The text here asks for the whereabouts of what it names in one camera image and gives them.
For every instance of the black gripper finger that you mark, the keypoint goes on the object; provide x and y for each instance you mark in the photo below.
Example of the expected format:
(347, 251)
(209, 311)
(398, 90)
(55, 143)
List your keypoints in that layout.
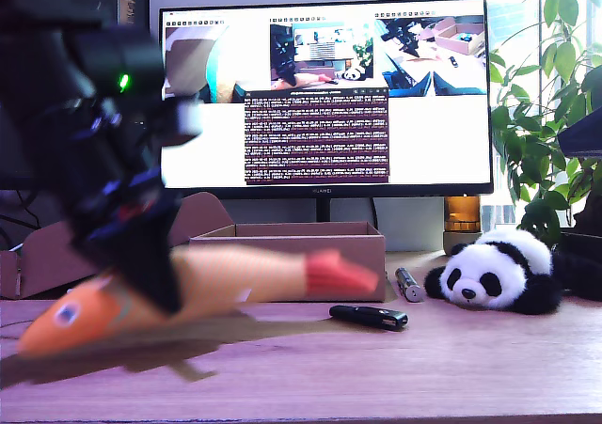
(585, 137)
(148, 264)

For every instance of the orange fish plush toy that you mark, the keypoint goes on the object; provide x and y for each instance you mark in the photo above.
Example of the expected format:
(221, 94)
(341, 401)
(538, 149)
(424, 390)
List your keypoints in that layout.
(235, 273)

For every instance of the brown cardboard box with lid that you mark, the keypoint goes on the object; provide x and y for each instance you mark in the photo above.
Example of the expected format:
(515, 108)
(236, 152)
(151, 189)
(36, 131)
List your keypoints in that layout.
(329, 241)

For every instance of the green leafy houseplant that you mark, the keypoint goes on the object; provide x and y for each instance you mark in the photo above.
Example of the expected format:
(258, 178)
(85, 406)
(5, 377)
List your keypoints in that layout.
(531, 161)

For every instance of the amber glass jar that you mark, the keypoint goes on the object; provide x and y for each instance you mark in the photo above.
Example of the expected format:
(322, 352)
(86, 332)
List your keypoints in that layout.
(463, 217)

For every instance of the bright Huawei computer monitor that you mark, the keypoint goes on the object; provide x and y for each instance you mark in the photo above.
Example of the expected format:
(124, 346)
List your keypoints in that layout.
(432, 137)

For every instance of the black white panda plush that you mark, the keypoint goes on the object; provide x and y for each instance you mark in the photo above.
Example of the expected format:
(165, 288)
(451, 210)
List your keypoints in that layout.
(494, 273)

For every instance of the black monitor stand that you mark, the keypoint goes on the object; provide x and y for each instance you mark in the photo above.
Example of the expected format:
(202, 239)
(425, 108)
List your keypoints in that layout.
(323, 210)

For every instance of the silver metal cylinder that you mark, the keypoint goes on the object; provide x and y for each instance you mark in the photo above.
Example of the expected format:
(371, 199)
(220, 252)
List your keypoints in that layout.
(408, 285)

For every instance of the dark computer monitor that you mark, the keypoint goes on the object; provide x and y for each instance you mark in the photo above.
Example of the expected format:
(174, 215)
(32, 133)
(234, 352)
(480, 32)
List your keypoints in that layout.
(136, 5)

